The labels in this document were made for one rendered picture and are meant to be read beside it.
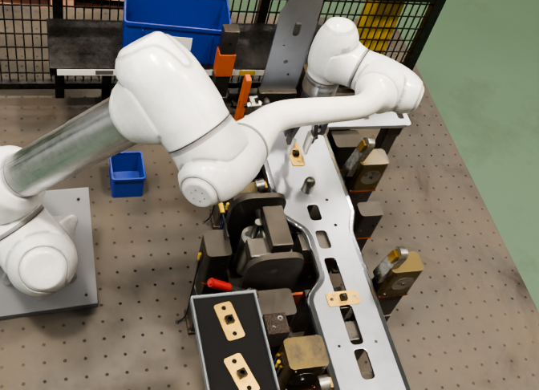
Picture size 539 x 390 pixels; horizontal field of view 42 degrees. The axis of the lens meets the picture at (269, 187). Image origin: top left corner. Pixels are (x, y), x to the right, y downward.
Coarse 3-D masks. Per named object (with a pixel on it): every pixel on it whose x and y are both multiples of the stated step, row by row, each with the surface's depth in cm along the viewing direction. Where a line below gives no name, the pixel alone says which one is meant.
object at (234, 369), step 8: (224, 360) 136; (240, 360) 136; (232, 368) 135; (240, 368) 134; (248, 368) 136; (232, 376) 134; (240, 376) 133; (248, 376) 135; (240, 384) 133; (248, 384) 134; (256, 384) 134
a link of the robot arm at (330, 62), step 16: (320, 32) 164; (336, 32) 161; (352, 32) 162; (320, 48) 164; (336, 48) 162; (352, 48) 164; (320, 64) 167; (336, 64) 164; (352, 64) 164; (320, 80) 171; (336, 80) 168
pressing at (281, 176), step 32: (288, 160) 195; (320, 160) 198; (288, 192) 188; (320, 192) 191; (288, 224) 182; (320, 224) 183; (352, 224) 186; (320, 256) 177; (352, 256) 179; (320, 288) 171; (352, 288) 173; (320, 320) 165; (384, 320) 169; (352, 352) 161; (384, 352) 163; (352, 384) 156; (384, 384) 158
